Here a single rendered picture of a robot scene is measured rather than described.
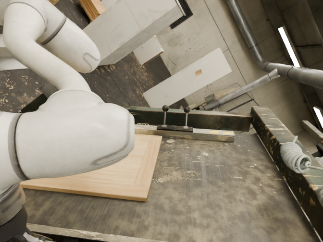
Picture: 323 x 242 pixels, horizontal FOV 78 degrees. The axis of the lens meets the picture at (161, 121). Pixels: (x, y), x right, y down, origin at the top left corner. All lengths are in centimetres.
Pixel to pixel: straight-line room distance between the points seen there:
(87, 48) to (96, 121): 55
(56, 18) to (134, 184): 63
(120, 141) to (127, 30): 320
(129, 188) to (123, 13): 302
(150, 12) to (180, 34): 589
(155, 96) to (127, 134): 464
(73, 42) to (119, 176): 53
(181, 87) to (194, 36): 462
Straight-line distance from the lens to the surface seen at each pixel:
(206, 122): 135
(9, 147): 32
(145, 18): 339
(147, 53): 610
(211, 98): 684
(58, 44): 81
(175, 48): 920
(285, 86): 974
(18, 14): 70
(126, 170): 88
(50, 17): 79
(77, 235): 64
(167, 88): 484
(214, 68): 472
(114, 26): 355
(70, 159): 31
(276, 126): 119
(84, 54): 83
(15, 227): 45
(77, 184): 86
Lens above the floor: 176
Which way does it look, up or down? 20 degrees down
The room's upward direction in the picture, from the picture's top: 62 degrees clockwise
